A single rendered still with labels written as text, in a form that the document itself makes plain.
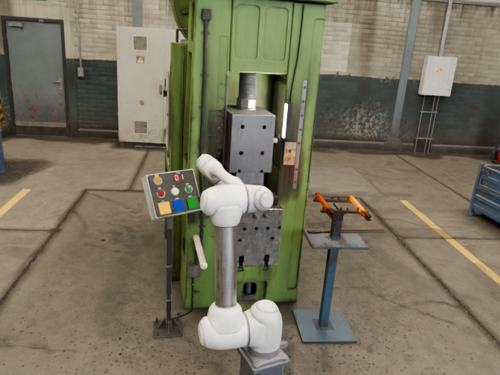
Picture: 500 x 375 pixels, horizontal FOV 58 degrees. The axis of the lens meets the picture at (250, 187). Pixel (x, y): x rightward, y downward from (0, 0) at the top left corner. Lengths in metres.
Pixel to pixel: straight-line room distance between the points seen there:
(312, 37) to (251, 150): 0.87
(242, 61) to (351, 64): 6.36
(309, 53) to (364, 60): 6.22
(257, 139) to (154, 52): 5.41
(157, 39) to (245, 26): 5.24
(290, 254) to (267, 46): 1.59
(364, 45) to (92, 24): 5.09
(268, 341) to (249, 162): 1.35
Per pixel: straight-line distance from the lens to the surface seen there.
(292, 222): 3.52
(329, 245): 3.15
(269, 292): 3.52
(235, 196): 1.95
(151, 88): 8.36
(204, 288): 3.61
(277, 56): 3.20
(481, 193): 6.58
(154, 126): 8.46
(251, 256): 3.32
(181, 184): 2.96
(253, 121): 3.05
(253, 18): 3.15
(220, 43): 3.10
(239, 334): 2.14
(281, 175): 3.36
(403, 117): 9.90
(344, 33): 9.29
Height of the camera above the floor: 2.05
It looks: 18 degrees down
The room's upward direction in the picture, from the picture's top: 4 degrees clockwise
